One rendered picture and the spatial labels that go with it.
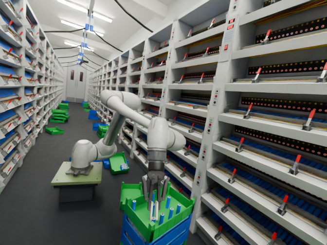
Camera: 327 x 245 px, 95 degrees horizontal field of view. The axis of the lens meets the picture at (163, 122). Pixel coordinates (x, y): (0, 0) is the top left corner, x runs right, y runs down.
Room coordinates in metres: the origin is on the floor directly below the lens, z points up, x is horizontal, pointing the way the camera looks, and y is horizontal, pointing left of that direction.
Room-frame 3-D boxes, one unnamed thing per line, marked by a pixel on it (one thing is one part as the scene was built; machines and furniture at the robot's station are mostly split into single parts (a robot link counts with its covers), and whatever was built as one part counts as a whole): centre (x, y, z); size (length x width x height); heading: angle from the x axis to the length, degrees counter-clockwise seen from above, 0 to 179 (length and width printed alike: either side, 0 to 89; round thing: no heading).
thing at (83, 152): (1.27, 0.67, 0.39); 0.18 x 0.16 x 0.22; 138
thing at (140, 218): (0.69, -0.06, 0.44); 0.30 x 0.20 x 0.08; 135
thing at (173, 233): (0.69, -0.06, 0.36); 0.30 x 0.20 x 0.08; 135
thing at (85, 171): (1.25, 0.67, 0.26); 0.22 x 0.18 x 0.06; 12
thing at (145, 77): (2.29, 0.34, 0.90); 0.20 x 0.09 x 1.80; 122
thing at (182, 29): (1.70, -0.04, 0.90); 0.20 x 0.09 x 1.80; 122
